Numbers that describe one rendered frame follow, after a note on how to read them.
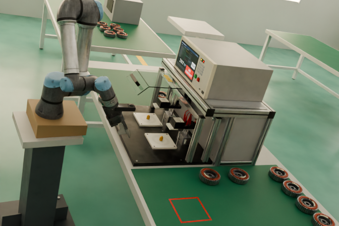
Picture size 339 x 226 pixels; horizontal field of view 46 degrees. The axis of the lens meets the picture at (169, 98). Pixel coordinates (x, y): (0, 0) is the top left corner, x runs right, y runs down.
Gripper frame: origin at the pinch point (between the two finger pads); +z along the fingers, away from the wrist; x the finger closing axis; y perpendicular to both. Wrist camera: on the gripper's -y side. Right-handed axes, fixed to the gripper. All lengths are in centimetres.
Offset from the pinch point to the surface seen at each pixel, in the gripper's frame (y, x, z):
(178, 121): -28.5, 2.2, 7.9
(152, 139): -11.1, -0.7, 13.8
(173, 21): -71, -108, 1
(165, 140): -17.9, 0.3, 17.8
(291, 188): -68, 47, 48
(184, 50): -51, -25, -18
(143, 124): -10.8, -17.4, 13.7
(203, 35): -85, -84, 10
